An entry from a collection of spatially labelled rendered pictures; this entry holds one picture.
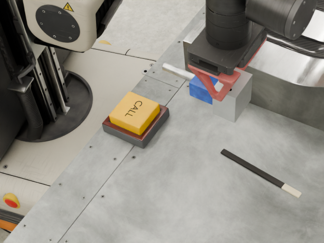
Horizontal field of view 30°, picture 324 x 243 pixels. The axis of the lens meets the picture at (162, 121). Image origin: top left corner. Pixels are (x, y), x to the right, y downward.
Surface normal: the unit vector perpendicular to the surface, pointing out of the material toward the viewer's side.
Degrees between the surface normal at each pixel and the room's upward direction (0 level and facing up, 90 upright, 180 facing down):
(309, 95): 90
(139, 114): 0
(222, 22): 91
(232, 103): 91
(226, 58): 2
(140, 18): 0
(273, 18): 81
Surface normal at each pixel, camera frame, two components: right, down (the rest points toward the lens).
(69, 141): -0.09, -0.64
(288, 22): -0.63, 0.44
